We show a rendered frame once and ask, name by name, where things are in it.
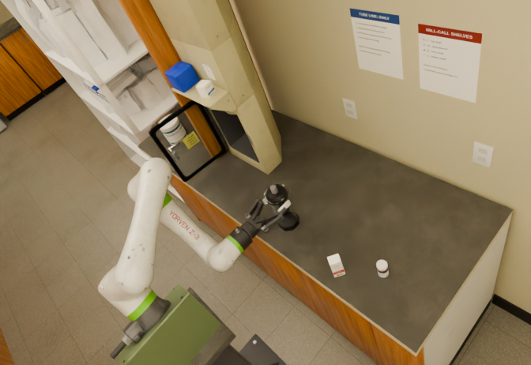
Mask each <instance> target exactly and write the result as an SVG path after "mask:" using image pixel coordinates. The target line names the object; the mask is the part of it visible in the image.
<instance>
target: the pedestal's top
mask: <svg viewBox="0 0 531 365"><path fill-rule="evenodd" d="M187 291H188V292H189V293H190V294H191V295H192V296H193V297H194V298H195V299H196V300H197V301H198V302H199V303H200V304H201V305H202V306H203V307H204V308H206V309H207V310H208V311H209V312H210V313H211V314H212V315H213V316H214V317H215V318H216V319H217V320H218V321H219V322H220V323H221V326H220V327H219V328H218V329H217V331H216V332H215V333H214V334H213V335H212V336H211V337H210V338H209V340H208V341H207V342H206V344H205V345H204V346H203V347H202V349H201V350H200V351H199V352H198V354H197V355H196V356H195V357H194V358H193V359H192V360H191V362H190V363H189V364H188V365H211V364H212V363H213V362H214V361H215V360H216V358H217V357H218V356H219V355H220V354H221V353H222V351H223V350H225V349H226V347H227V346H228V345H229V344H230V343H231V342H232V341H233V340H234V339H235V337H236V335H235V334H234V333H233V332H232V331H231V330H230V329H229V328H228V327H227V326H226V325H225V324H224V323H223V322H222V321H221V320H220V318H219V317H218V316H217V315H216V314H215V313H214V312H213V311H212V310H211V309H210V308H209V307H208V305H207V304H206V303H205V302H204V301H203V300H202V299H201V298H200V297H199V296H198V295H197V294H196V292H195V291H194V290H193V289H192V288H191V287H189V288H188V289H187Z"/></svg>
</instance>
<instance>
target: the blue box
mask: <svg viewBox="0 0 531 365"><path fill-rule="evenodd" d="M165 75H166V77H167V79H168V80H169V82H170V83H171V86H172V87H173V88H175V89H177V90H179V91H180V92H183V93H185V92H186V91H188V90H189V89H190V88H192V87H193V86H194V85H196V84H197V83H198V82H199V81H200V80H199V78H198V75H197V74H196V72H195V70H194V68H193V66H192V65H191V64H188V63H185V62H182V61H179V62H177V63H176V64H175V65H174V66H173V67H172V68H170V69H169V70H167V71H166V72H165Z"/></svg>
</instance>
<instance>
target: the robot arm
mask: <svg viewBox="0 0 531 365"><path fill-rule="evenodd" d="M171 177H172V170H171V166H170V164H169V163H168V162H167V161H166V160H163V159H161V158H156V157H155V158H151V159H148V160H146V161H145V162H144V163H143V164H142V166H141V168H140V171H139V172H138V173H137V174H136V175H135V176H134V177H133V178H132V179H131V180H130V182H129V184H128V187H127V191H128V194H129V196H130V198H131V199H132V200H133V201H135V202H136V203H135V207H134V214H133V217H132V221H131V224H130V229H129V232H128V235H127V237H126V242H125V245H124V247H123V249H122V253H121V255H120V258H119V261H118V264H117V265H116V266H115V267H114V268H113V269H111V270H110V271H109V272H108V273H107V274H106V275H105V276H104V278H103V279H102V281H101V282H100V284H99V286H98V291H99V293H100V294H101V295H102V296H103V297H104V298H105V299H106V300H107V301H108V302H110V303H111V304H112V305H113V306H114V307H115V308H116V309H117V310H119V311H120V312H121V313H122V314H123V315H124V316H125V317H126V318H128V319H130V320H131V322H130V323H129V324H128V326H127V327H126V328H125V329H124V330H123V332H124V333H125V334H124V336H122V342H121V343H120V344H119V345H118V346H117V348H116V349H115V350H114V351H113V352H112V353H111V354H110V357H111V358H113V359H115V357H116V356H117V355H118V354H119V353H120V352H121V351H122V350H123V349H124V348H125V347H126V346H127V345H128V346H130V345H131V344H132V343H133V342H134V343H135V344H136V343H138V341H139V340H140V339H141V338H142V337H143V335H145V334H146V333H147V332H148V331H150V329H151V328H152V327H153V326H154V325H155V324H156V323H158V321H159V320H160V319H161V318H162V317H163V316H164V314H165V313H166V311H167V310H168V308H169V307H170V305H171V303H170V302H169V301H168V300H166V299H161V298H160V297H159V296H157V295H156V294H155V292H154V291H153V290H152V289H151V288H150V287H149V285H150V284H151V283H152V281H153V276H154V260H155V249H156V237H157V232H158V227H159V222H161V223H162V224H163V225H164V226H166V227H167V228H169V229H170V230H171V231H173V232H174V233H175V234H176V235H177V236H178V237H179V238H181V239H182V240H183V241H184V242H185V243H186V244H188V245H189V246H190V247H191V248H192V249H193V250H194V251H195V252H196V254H197V255H198V256H199V257H200V258H201V259H202V260H203V262H204V263H205V264H206V265H207V266H208V267H210V268H212V269H214V270H216V271H217V272H224V271H227V270H229V269H230V268H231V267H232V266H233V264H234V262H235V260H236V259H237V258H238V256H240V255H241V253H242V252H244V251H245V249H246V248H248V247H249V245H251V244H252V242H253V240H252V239H253V238H254V237H255V236H256V235H257V234H258V232H259V231H261V230H263V231H264V232H265V233H267V232H268V231H269V229H271V228H272V227H274V226H275V225H277V224H278V223H280V222H281V221H282V220H283V219H284V218H283V216H282V215H283V214H284V213H285V212H286V210H287V207H289V206H290V204H291V202H290V200H287V201H286V202H285V203H284V204H283V205H282V206H281V207H280V208H279V209H278V210H277V211H278V213H274V214H273V215H271V216H268V217H266V218H265V217H264V218H261V217H260V216H259V215H260V213H261V211H262V207H263V205H264V204H265V205H266V204H267V202H266V200H265V199H264V198H263V199H259V200H258V199H257V200H256V201H255V203H254V204H253V205H252V206H251V208H250V210H249V211H248V212H247V213H246V214H245V215H244V216H245V217H246V218H247V221H245V222H244V223H243V224H242V225H241V226H240V227H236V228H235V229H234V230H233V231H232V232H231V233H230V234H229V235H228V236H227V237H226V238H225V239H224V240H223V241H222V242H220V243H218V242H217V241H216V240H215V239H213V238H212V237H211V236H210V235H208V234H207V233H206V232H204V231H203V230H202V229H201V228H200V227H199V226H198V225H196V223H195V222H193V221H192V219H191V218H189V217H188V215H187V214H186V213H185V212H184V211H183V210H182V209H181V208H180V206H179V205H178V204H177V203H176V202H175V200H174V199H173V198H172V197H171V196H170V195H169V194H168V193H167V190H168V186H169V183H170V181H171ZM255 210H256V211H255ZM254 212H255V213H254ZM253 214H254V215H253ZM252 215H253V216H252ZM264 221H265V222H264ZM264 225H265V226H264ZM263 226H264V227H263Z"/></svg>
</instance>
